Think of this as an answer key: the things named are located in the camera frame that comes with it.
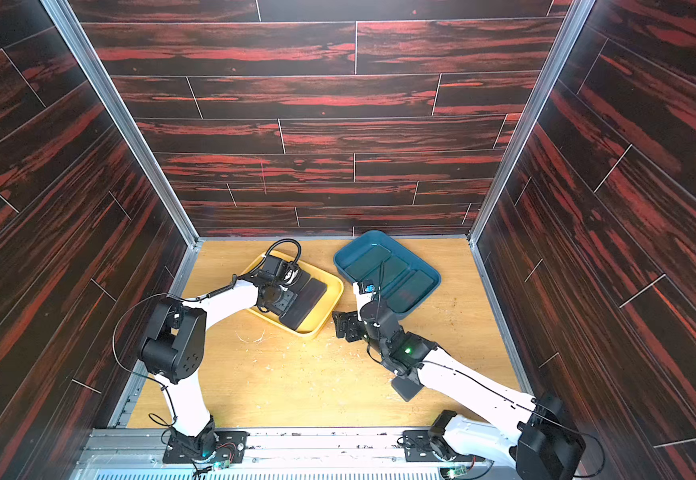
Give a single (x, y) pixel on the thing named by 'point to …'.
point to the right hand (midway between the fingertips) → (352, 307)
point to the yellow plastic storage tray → (318, 319)
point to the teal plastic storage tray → (399, 250)
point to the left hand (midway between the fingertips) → (285, 294)
